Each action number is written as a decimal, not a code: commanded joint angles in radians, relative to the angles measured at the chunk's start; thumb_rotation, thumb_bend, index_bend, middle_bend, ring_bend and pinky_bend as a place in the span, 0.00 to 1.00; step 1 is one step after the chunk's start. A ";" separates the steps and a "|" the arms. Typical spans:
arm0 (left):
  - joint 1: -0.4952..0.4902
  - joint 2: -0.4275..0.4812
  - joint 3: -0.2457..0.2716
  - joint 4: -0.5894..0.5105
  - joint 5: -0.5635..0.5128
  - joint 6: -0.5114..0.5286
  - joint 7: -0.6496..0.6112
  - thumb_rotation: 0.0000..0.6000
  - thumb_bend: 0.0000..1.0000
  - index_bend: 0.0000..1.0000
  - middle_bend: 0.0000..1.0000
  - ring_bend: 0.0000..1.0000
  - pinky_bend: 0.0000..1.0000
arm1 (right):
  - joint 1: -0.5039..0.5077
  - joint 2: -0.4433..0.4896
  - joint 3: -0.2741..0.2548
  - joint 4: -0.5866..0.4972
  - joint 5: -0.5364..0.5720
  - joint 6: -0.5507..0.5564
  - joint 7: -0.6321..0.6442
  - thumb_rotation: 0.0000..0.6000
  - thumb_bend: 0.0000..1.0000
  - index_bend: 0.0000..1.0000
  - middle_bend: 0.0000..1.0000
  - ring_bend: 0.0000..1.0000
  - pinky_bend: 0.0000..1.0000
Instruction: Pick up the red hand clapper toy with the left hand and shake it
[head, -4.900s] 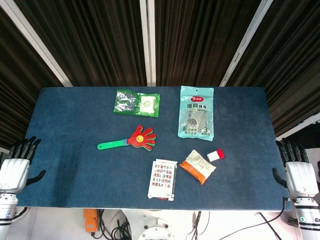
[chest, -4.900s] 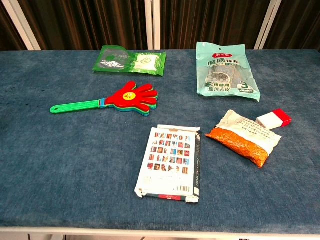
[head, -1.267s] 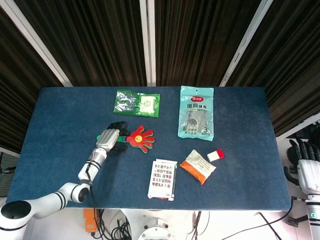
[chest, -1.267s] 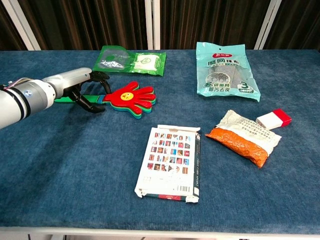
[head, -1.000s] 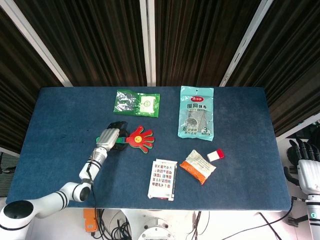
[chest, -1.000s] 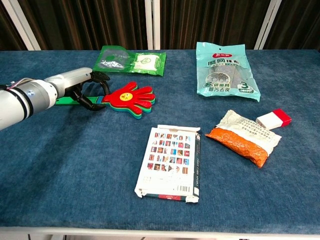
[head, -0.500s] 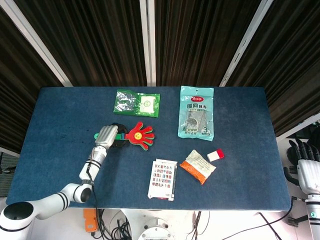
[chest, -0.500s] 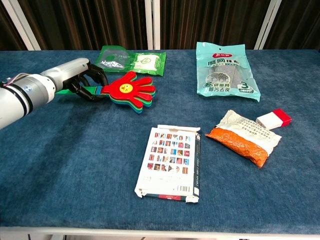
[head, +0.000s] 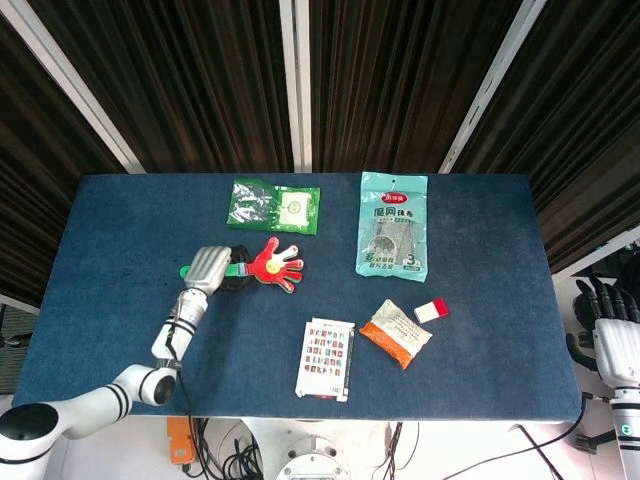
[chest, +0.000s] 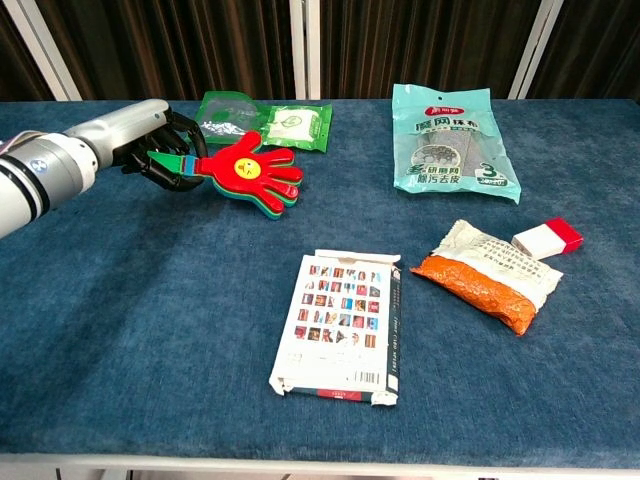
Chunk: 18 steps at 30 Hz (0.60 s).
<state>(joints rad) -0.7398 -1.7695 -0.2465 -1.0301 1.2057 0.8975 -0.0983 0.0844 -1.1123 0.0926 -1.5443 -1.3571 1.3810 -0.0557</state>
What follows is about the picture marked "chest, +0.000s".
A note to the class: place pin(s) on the blue felt table cover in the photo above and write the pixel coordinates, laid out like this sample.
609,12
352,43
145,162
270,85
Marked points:
150,325

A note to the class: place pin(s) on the white picture card box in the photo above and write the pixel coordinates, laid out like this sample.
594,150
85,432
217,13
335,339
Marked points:
335,320

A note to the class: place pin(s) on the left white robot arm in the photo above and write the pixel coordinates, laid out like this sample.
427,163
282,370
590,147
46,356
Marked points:
40,175

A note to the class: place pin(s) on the teal cleaning cloth package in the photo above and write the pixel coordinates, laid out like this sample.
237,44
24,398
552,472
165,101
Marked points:
450,150

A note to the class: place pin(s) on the dark brown curtain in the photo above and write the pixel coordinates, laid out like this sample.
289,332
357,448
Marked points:
200,45

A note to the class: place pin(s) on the small white red box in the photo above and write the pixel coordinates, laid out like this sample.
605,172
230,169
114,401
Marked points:
540,242

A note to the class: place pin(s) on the red green hand clapper toy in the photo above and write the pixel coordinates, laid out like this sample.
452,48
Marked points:
250,170

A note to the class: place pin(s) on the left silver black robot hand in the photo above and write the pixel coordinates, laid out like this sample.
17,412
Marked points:
125,127

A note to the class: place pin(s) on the green plastic package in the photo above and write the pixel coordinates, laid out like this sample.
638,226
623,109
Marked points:
295,125

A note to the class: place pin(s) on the orange white snack packet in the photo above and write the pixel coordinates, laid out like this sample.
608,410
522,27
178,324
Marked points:
480,287

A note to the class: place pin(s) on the white frame post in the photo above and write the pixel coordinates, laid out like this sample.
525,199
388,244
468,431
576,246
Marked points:
535,50
45,55
305,50

